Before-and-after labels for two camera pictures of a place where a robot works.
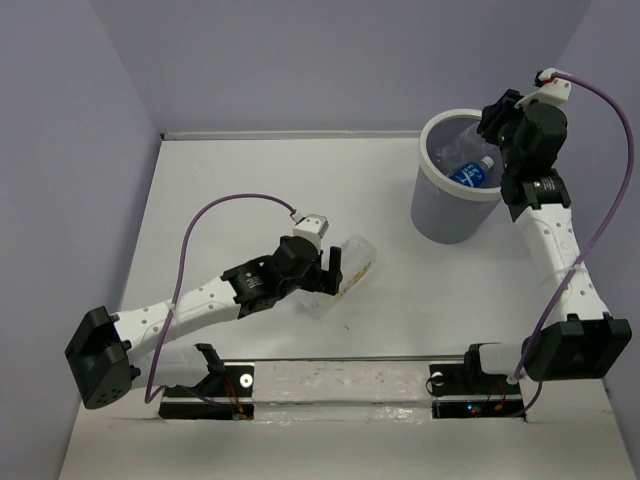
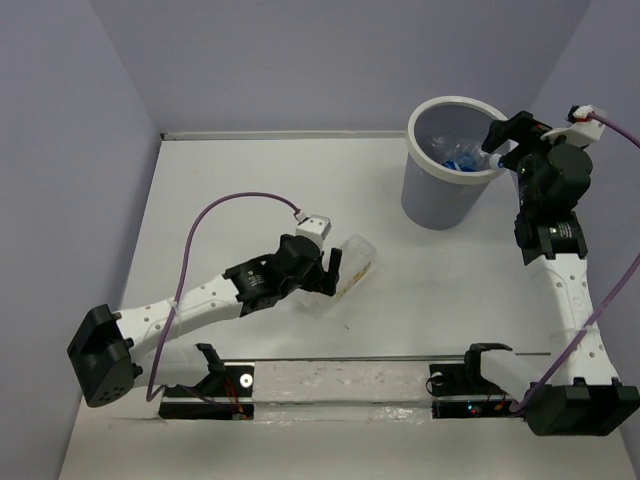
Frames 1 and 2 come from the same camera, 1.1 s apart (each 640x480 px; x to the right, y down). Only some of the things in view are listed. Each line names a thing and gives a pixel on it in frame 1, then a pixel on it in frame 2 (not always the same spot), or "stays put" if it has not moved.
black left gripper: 322,280 stays put
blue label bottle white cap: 472,174 → 471,161
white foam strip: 335,392 stays put
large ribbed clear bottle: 358,254 stays put
